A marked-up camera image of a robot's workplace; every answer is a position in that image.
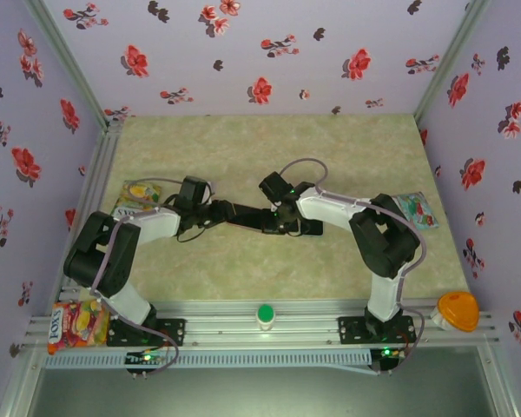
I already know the black smartphone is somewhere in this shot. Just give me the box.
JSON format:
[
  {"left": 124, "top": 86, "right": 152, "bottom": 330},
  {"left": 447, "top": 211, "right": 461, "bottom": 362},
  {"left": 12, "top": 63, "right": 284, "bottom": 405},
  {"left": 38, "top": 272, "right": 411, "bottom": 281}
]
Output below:
[{"left": 228, "top": 202, "right": 286, "bottom": 231}]

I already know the green candy bag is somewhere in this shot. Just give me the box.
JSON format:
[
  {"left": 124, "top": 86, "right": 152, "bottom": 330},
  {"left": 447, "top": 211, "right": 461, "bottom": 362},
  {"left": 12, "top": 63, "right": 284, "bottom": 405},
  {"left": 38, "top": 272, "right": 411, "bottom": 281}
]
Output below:
[{"left": 110, "top": 182, "right": 162, "bottom": 221}]

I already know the green push button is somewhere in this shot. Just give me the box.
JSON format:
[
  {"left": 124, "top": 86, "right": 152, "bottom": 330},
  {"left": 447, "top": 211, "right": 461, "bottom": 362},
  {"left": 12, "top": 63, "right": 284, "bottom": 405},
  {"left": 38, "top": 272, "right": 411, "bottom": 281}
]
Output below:
[{"left": 254, "top": 303, "right": 278, "bottom": 332}]

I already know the teal candy bag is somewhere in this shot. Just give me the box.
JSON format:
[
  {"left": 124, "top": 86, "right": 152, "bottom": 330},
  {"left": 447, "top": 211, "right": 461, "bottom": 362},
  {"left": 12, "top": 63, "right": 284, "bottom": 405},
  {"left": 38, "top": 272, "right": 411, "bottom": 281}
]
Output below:
[{"left": 394, "top": 192, "right": 440, "bottom": 230}]

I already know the black controller board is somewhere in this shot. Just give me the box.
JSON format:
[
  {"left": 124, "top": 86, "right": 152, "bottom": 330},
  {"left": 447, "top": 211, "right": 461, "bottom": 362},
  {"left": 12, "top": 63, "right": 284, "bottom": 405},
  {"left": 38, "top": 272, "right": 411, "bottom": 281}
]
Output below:
[
  {"left": 371, "top": 346, "right": 408, "bottom": 374},
  {"left": 124, "top": 350, "right": 168, "bottom": 375}
]

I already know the grey metal panel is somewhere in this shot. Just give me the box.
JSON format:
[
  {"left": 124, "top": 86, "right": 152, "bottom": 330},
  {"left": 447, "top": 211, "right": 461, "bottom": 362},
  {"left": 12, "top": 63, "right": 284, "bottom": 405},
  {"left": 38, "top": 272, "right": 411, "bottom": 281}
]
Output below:
[{"left": 28, "top": 367, "right": 503, "bottom": 417}]

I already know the orange Fox's candy bag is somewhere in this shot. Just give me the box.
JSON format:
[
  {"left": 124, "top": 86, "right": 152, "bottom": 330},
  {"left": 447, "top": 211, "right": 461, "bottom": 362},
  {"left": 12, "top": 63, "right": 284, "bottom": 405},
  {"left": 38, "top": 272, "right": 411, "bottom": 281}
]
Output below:
[{"left": 47, "top": 297, "right": 112, "bottom": 355}]

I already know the white cup with orange lid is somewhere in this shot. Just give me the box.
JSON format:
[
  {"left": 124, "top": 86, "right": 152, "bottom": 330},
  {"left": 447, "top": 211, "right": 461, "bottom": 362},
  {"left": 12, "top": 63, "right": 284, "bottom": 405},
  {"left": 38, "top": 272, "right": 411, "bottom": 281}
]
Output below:
[{"left": 429, "top": 290, "right": 480, "bottom": 334}]

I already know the purple-grey right arm cable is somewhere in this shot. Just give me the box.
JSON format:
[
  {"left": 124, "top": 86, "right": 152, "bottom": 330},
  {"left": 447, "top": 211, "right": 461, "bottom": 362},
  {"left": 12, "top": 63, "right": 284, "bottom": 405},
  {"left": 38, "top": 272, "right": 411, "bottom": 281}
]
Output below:
[{"left": 280, "top": 156, "right": 429, "bottom": 377}]

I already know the purple-grey arm cable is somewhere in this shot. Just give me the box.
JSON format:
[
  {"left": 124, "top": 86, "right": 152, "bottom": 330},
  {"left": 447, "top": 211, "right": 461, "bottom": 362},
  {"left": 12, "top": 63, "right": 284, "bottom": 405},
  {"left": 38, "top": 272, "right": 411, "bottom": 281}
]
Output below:
[
  {"left": 280, "top": 156, "right": 429, "bottom": 377},
  {"left": 89, "top": 176, "right": 214, "bottom": 379}
]

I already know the purple-grey left arm cable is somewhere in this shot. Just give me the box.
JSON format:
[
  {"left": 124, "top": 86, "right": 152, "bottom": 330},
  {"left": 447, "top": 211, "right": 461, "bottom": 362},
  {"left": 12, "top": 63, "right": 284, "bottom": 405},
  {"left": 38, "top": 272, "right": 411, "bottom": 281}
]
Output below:
[{"left": 89, "top": 176, "right": 214, "bottom": 379}]

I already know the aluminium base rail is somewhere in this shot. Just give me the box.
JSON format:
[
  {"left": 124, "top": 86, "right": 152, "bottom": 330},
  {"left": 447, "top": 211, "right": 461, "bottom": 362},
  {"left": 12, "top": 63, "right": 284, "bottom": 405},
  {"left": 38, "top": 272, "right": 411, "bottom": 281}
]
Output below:
[{"left": 25, "top": 298, "right": 501, "bottom": 348}]

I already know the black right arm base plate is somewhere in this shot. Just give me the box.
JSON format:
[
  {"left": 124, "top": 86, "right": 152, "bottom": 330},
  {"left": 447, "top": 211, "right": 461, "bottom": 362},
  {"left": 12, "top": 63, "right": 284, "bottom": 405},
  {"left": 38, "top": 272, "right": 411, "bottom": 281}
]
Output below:
[{"left": 337, "top": 315, "right": 417, "bottom": 347}]

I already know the aluminium side rail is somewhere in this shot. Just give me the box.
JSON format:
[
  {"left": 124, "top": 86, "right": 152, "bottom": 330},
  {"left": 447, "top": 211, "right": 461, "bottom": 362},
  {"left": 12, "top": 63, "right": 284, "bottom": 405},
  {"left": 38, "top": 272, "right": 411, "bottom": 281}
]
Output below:
[{"left": 60, "top": 119, "right": 125, "bottom": 303}]

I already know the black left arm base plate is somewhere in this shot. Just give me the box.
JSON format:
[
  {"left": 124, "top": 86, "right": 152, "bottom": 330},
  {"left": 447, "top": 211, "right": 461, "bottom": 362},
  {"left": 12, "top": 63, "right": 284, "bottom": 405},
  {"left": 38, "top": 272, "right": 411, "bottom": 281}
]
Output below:
[{"left": 107, "top": 317, "right": 187, "bottom": 348}]

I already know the grey slotted cable duct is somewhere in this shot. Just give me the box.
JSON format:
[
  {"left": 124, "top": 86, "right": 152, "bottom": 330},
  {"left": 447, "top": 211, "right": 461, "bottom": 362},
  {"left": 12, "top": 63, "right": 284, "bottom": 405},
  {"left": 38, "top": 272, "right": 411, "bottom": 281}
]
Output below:
[{"left": 43, "top": 349, "right": 373, "bottom": 371}]

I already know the aluminium frame post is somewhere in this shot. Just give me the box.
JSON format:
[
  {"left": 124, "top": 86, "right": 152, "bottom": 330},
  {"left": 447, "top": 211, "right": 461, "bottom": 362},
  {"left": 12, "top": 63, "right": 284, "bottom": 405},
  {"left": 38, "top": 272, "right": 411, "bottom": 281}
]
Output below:
[
  {"left": 23, "top": 0, "right": 114, "bottom": 127},
  {"left": 477, "top": 342, "right": 521, "bottom": 417},
  {"left": 0, "top": 342, "right": 47, "bottom": 417},
  {"left": 412, "top": 0, "right": 491, "bottom": 127}
]

